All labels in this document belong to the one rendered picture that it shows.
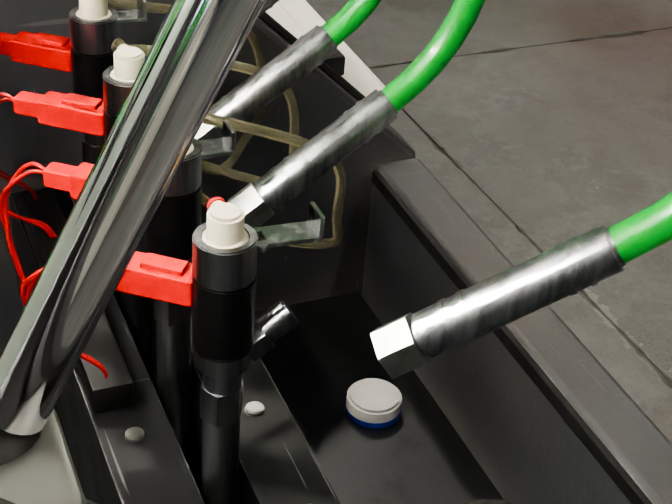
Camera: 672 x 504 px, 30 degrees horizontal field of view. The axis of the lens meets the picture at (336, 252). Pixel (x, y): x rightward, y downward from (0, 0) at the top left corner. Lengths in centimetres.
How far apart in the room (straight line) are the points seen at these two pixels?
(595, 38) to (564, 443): 292
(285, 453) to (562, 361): 21
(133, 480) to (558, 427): 27
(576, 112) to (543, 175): 35
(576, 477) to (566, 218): 201
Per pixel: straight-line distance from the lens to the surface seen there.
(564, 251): 45
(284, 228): 55
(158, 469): 63
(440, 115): 309
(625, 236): 45
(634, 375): 235
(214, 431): 59
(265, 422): 65
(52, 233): 76
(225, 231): 53
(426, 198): 90
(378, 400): 88
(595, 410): 74
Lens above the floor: 142
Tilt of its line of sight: 34 degrees down
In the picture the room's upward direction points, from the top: 5 degrees clockwise
